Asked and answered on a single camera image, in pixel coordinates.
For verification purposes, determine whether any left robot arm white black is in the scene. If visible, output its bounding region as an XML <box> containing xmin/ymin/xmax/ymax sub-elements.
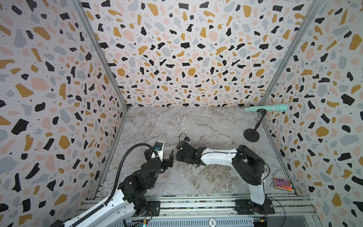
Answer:
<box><xmin>51</xmin><ymin>151</ymin><xmax>174</xmax><ymax>227</ymax></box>

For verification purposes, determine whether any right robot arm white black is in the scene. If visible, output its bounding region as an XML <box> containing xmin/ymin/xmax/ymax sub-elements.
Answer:
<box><xmin>176</xmin><ymin>141</ymin><xmax>267</xmax><ymax>206</ymax></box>

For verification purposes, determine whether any black microphone stand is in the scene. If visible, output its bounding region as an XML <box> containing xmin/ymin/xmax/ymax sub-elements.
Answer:
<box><xmin>244</xmin><ymin>109</ymin><xmax>267</xmax><ymax>142</ymax></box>

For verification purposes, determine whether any pink orange card box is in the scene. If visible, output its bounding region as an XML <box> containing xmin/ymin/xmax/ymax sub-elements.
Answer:
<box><xmin>274</xmin><ymin>178</ymin><xmax>292</xmax><ymax>191</ymax></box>

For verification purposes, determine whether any mint green microphone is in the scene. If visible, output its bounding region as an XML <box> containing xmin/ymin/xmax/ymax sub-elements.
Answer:
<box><xmin>244</xmin><ymin>104</ymin><xmax>289</xmax><ymax>112</ymax></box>

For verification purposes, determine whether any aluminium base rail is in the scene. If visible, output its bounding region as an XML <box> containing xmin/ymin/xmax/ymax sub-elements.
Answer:
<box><xmin>76</xmin><ymin>193</ymin><xmax>321</xmax><ymax>227</ymax></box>

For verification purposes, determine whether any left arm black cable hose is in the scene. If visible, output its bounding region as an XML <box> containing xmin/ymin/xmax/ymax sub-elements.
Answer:
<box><xmin>70</xmin><ymin>142</ymin><xmax>155</xmax><ymax>227</ymax></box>

